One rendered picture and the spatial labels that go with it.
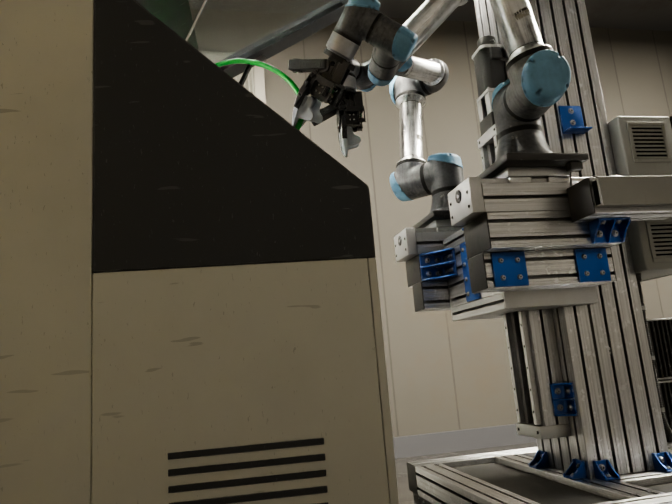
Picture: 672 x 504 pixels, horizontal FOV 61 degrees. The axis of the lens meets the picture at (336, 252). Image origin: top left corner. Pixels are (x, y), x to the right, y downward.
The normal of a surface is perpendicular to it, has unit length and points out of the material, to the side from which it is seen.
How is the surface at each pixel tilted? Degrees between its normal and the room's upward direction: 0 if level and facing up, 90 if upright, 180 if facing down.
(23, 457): 90
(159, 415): 90
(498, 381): 90
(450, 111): 90
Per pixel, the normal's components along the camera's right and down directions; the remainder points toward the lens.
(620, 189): 0.19, -0.21
